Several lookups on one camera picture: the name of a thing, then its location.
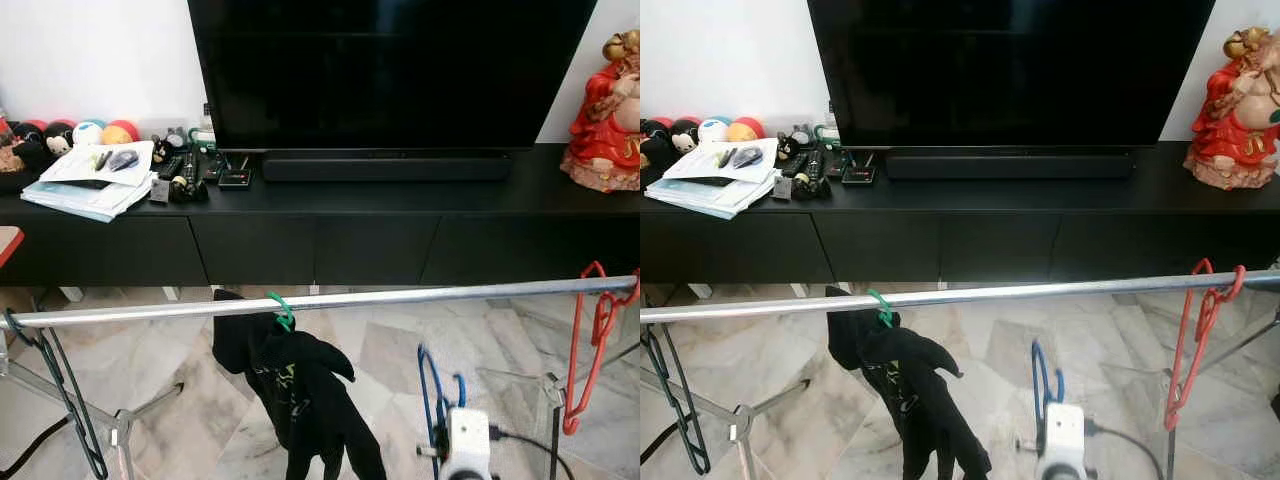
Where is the red plastic hanger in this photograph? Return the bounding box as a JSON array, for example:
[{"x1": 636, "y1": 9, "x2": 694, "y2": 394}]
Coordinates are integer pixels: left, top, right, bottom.
[
  {"x1": 561, "y1": 261, "x2": 641, "y2": 437},
  {"x1": 1162, "y1": 257, "x2": 1248, "y2": 433}
]

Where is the black plastic hanger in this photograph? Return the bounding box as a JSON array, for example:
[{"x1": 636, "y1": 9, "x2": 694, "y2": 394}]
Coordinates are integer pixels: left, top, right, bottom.
[
  {"x1": 641, "y1": 322, "x2": 714, "y2": 477},
  {"x1": 3, "y1": 307, "x2": 111, "y2": 480}
]

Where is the silver metal clothes rack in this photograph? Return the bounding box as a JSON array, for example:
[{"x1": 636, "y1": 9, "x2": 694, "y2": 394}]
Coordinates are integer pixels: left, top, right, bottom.
[
  {"x1": 640, "y1": 268, "x2": 1280, "y2": 480},
  {"x1": 0, "y1": 275, "x2": 641, "y2": 480}
]

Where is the small black mouse figurine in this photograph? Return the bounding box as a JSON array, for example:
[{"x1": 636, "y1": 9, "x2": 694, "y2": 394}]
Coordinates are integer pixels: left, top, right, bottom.
[
  {"x1": 150, "y1": 130, "x2": 189, "y2": 163},
  {"x1": 776, "y1": 125, "x2": 813, "y2": 161}
]

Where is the black soundbar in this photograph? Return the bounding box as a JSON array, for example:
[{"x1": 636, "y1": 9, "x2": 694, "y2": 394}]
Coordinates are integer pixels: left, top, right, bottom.
[
  {"x1": 884, "y1": 150, "x2": 1138, "y2": 182},
  {"x1": 261, "y1": 152, "x2": 514, "y2": 184}
]

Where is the green plastic hanger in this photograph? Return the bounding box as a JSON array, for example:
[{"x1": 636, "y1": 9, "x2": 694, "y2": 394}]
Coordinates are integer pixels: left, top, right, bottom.
[
  {"x1": 264, "y1": 290, "x2": 298, "y2": 334},
  {"x1": 865, "y1": 288, "x2": 895, "y2": 330}
]

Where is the black jacket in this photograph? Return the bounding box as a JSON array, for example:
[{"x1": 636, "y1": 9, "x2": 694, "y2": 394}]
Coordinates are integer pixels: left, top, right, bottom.
[
  {"x1": 211, "y1": 288, "x2": 389, "y2": 480},
  {"x1": 825, "y1": 285, "x2": 994, "y2": 480}
]

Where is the black tape dispenser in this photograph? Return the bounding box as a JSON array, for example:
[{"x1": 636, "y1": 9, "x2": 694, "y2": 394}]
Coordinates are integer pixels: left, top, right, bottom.
[
  {"x1": 790, "y1": 170, "x2": 833, "y2": 201},
  {"x1": 168, "y1": 173, "x2": 210, "y2": 204}
]

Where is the stack of white papers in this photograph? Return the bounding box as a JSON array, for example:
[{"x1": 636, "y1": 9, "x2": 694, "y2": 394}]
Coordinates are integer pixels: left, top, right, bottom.
[
  {"x1": 644, "y1": 137, "x2": 781, "y2": 220},
  {"x1": 20, "y1": 140, "x2": 158, "y2": 223}
]

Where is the black television cabinet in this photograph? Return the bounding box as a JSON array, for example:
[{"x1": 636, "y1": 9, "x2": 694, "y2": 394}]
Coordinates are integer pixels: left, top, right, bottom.
[
  {"x1": 640, "y1": 140, "x2": 1280, "y2": 286},
  {"x1": 0, "y1": 143, "x2": 641, "y2": 289}
]

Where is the black mouse plush toy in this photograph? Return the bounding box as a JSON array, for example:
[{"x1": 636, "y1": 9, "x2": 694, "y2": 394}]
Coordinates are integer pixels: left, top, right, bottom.
[
  {"x1": 640, "y1": 118, "x2": 701, "y2": 171},
  {"x1": 8, "y1": 120, "x2": 76, "y2": 181}
]

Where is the black floor cable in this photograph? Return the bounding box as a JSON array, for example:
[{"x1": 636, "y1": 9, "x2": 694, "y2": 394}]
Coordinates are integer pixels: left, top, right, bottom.
[
  {"x1": 640, "y1": 420, "x2": 681, "y2": 466},
  {"x1": 0, "y1": 414, "x2": 73, "y2": 480}
]

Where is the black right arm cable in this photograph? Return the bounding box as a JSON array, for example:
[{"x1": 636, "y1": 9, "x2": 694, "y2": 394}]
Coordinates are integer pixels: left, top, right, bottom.
[
  {"x1": 1084, "y1": 418, "x2": 1168, "y2": 480},
  {"x1": 488, "y1": 424, "x2": 578, "y2": 480}
]

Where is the black flat television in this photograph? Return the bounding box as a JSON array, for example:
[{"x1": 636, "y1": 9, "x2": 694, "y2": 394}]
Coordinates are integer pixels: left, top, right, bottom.
[
  {"x1": 187, "y1": 0, "x2": 599, "y2": 153},
  {"x1": 807, "y1": 0, "x2": 1217, "y2": 151}
]

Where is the red gold Buddha statue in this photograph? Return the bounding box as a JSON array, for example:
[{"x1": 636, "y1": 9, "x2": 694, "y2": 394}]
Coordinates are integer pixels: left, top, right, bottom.
[
  {"x1": 1183, "y1": 26, "x2": 1280, "y2": 192},
  {"x1": 559, "y1": 29, "x2": 641, "y2": 194}
]

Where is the blue plastic hanger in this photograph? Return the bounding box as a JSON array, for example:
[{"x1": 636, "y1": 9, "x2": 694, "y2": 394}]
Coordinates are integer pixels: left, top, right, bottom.
[
  {"x1": 416, "y1": 344, "x2": 469, "y2": 473},
  {"x1": 1029, "y1": 338, "x2": 1067, "y2": 433}
]

